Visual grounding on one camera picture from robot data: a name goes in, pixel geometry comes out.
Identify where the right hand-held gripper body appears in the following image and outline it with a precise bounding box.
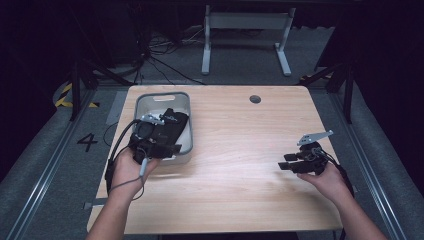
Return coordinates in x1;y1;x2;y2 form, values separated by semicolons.
294;129;335;176

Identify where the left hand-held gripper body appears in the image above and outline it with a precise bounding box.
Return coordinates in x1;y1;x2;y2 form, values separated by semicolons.
127;113;168;165

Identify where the black glove with shiny marks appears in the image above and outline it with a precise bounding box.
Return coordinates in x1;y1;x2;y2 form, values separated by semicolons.
158;107;190;134

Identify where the white plastic bin grey rim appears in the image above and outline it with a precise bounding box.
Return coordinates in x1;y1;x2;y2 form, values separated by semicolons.
133;91;195;166

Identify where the person's right hand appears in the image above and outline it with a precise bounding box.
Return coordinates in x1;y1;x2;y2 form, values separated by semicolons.
297;162;350;203

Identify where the person's left hand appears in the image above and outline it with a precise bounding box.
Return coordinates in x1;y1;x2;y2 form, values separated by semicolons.
109;147;162;200

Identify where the black metal stand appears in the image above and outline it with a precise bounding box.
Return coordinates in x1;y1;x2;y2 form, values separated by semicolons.
298;61;355;125
69;59;135;122

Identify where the grey tape strip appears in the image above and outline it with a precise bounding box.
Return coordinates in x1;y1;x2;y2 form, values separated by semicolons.
82;197;109;211

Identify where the yellow black floor tape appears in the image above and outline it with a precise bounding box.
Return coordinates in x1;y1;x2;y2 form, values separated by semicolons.
54;82;101;109

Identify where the grey left gripper cable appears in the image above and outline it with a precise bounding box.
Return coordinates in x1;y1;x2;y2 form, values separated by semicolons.
108;157;150;202

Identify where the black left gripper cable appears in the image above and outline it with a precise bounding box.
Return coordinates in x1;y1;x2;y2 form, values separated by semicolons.
104;119;142;195

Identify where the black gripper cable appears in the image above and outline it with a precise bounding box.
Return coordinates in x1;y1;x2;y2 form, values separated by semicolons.
314;146;356;198
104;119;142;195

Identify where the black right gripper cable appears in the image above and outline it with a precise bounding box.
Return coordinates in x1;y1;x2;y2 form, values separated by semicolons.
314;146;356;198

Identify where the metal floor rail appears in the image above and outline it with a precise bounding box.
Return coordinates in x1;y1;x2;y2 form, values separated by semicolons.
5;89;98;240
328;92;408;240

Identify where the bundle of floor cables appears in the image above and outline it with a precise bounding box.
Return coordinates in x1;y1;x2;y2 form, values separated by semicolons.
133;24;208;86

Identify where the white metal desk frame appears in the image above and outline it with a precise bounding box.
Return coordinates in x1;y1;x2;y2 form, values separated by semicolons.
201;4;297;77

